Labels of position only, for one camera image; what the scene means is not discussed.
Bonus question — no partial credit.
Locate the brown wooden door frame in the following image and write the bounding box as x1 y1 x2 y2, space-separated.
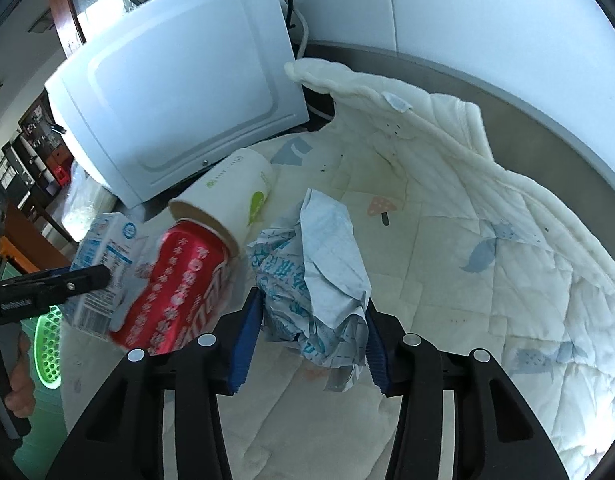
45 0 88 61

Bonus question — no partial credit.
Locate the person's left hand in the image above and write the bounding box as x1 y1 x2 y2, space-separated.
4 332 37 418

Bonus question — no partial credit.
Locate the blue white milk carton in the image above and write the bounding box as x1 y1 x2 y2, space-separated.
68 211 161 335

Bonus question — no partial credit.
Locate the white microwave oven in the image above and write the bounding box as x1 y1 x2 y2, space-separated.
44 0 311 209

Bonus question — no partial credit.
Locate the white cable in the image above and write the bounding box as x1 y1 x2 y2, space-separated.
288 2 312 58

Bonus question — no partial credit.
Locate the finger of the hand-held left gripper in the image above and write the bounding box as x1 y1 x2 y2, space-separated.
38 264 112 308
0 267 74 287

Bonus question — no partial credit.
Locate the dark wooden shelf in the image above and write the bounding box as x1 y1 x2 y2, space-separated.
2 100 71 223

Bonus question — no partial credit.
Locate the green plastic mesh basket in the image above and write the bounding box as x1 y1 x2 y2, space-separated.
12 305 71 480

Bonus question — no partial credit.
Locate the black cable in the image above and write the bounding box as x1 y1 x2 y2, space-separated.
272 0 294 29

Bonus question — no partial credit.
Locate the ceiling vent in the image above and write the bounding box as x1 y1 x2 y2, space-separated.
30 10 56 34

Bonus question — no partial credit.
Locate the plastic bag of white grains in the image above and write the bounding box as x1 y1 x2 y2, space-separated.
60 160 116 243

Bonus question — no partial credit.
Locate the white paper cup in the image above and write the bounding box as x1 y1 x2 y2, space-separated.
168 148 278 256

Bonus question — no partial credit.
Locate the blue white wrapper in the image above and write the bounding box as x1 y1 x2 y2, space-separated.
246 187 372 393

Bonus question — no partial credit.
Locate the cream quilted blanket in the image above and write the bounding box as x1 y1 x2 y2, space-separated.
62 57 615 480

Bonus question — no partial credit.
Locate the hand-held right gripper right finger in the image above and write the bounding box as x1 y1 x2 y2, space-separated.
365 300 571 480

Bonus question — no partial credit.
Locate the red drink can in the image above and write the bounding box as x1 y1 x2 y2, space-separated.
109 220 233 356

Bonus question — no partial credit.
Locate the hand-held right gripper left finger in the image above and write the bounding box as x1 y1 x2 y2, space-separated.
45 287 266 480

